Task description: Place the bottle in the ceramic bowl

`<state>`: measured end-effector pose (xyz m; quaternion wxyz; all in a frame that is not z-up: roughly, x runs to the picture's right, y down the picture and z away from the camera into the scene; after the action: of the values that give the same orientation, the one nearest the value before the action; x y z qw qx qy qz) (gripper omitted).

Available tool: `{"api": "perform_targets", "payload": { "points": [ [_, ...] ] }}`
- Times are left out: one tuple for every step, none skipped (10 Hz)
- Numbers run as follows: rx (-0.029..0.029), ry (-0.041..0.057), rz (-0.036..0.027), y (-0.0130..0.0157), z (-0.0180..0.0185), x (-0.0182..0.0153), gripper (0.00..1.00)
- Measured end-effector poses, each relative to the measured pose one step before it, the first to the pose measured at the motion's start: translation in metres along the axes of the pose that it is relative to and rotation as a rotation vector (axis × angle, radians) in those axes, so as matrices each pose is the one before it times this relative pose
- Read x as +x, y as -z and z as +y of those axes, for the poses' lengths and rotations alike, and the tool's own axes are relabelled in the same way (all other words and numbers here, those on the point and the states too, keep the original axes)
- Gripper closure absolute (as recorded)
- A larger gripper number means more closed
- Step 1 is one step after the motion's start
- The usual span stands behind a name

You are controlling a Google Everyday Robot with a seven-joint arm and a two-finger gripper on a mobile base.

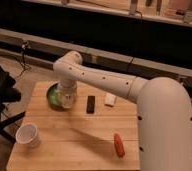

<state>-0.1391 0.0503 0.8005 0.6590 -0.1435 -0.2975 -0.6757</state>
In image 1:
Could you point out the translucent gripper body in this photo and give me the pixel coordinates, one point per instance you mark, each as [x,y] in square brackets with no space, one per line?
[66,95]

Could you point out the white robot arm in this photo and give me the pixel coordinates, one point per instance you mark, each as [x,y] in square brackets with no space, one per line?
[164,111]

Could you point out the green ceramic bowl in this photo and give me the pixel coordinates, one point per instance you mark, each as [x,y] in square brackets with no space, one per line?
[54,98]

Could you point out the white bottle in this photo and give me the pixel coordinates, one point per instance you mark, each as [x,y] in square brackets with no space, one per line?
[110,99]

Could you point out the black rectangular block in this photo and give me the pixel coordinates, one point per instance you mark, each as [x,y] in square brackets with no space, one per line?
[90,104]

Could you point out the white paper cup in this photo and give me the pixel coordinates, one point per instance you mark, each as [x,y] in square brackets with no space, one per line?
[28,135]

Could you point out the red carrot toy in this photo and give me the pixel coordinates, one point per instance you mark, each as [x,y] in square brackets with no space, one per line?
[119,146]

